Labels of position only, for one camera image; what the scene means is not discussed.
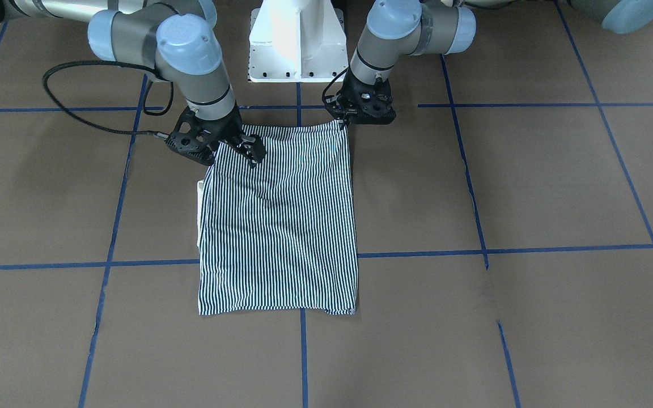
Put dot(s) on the striped navy white polo shirt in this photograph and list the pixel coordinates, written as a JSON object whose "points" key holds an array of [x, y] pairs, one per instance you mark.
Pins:
{"points": [[280, 234]]}

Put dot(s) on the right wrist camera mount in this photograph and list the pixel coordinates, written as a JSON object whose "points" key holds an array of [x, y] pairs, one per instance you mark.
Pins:
{"points": [[190, 139]]}

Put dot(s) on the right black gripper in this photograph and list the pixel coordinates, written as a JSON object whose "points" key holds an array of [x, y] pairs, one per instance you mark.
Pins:
{"points": [[228, 130]]}

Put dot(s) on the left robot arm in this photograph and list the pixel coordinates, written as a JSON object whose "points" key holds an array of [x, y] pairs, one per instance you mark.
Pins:
{"points": [[394, 29]]}

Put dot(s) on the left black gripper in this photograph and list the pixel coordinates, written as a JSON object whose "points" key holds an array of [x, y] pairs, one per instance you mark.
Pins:
{"points": [[342, 114]]}

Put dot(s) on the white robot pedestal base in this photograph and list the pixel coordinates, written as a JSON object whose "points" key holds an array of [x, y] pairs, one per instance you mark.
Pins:
{"points": [[297, 42]]}

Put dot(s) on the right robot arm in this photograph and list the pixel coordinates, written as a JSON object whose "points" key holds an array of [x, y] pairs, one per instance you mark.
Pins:
{"points": [[171, 42]]}

